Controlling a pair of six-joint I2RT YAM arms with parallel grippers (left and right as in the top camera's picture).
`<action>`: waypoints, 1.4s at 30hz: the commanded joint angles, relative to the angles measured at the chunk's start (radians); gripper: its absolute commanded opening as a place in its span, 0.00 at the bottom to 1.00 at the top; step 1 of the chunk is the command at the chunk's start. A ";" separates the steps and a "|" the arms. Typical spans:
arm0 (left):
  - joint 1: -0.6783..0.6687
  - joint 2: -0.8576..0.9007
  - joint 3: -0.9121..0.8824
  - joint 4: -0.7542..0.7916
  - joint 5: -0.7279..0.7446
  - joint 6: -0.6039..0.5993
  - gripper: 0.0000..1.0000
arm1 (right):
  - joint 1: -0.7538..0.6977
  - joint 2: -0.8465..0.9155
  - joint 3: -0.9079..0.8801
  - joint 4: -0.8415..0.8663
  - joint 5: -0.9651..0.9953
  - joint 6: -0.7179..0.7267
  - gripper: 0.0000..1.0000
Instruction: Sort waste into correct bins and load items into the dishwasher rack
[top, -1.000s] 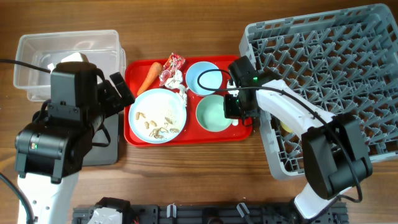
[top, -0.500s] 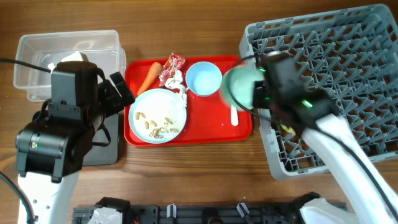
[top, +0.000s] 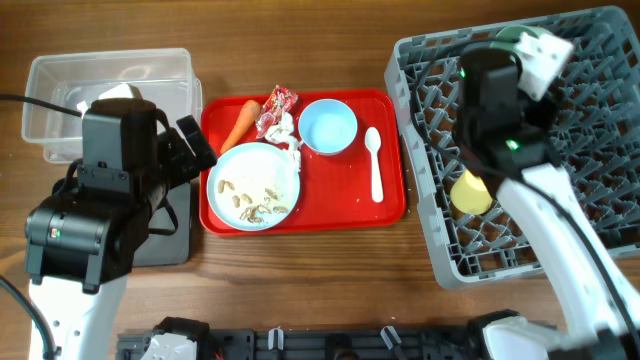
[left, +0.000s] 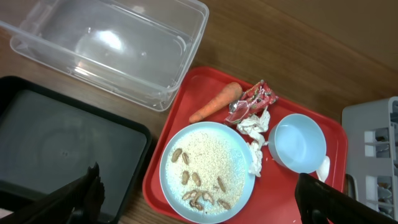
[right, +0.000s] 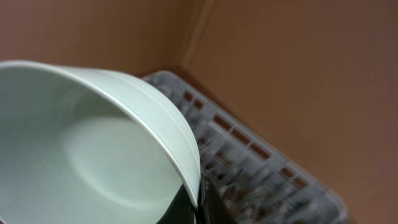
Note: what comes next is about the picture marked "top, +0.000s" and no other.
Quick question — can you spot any black plastic bin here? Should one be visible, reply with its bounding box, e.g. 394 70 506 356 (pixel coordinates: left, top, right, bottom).
133 183 192 267

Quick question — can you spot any red snack wrapper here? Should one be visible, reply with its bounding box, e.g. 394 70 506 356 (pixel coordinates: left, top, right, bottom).
255 85 298 139

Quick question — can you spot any red plastic tray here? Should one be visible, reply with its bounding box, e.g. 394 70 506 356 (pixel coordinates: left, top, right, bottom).
199 89 406 236

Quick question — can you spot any peanut shell pile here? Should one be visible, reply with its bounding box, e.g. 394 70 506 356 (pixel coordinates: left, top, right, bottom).
239 205 289 224

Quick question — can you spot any grey dishwasher rack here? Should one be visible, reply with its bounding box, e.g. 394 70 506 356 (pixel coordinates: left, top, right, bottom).
384 6 639 289

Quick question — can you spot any light blue plate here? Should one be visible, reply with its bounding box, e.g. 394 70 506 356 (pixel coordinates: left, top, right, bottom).
206 142 301 232

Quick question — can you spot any clear plastic bin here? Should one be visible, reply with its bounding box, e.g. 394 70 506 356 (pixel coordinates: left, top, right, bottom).
21 48 203 164

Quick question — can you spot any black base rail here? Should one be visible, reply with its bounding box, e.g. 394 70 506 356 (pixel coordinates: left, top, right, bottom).
115 314 561 360

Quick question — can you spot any light blue bowl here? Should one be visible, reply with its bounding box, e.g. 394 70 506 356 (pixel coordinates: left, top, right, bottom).
298 99 358 155

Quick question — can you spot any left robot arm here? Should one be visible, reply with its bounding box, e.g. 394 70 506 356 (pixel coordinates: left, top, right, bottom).
25 98 217 359

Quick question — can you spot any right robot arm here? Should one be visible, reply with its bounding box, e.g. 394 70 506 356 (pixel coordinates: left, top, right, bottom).
454 36 639 359

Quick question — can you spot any orange carrot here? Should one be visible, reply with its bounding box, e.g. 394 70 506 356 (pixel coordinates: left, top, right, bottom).
221 100 261 154

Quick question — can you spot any crumpled white tissue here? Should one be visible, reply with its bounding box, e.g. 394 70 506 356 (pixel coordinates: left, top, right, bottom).
265 112 304 173

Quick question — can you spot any mint green bowl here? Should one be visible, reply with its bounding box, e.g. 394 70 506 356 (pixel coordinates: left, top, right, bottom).
489 25 550 51

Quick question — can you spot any yellow plastic cup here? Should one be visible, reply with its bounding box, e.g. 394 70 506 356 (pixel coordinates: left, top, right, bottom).
450 170 493 215

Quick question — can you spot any white plastic spoon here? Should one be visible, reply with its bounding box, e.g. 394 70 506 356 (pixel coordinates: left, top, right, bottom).
364 127 384 203

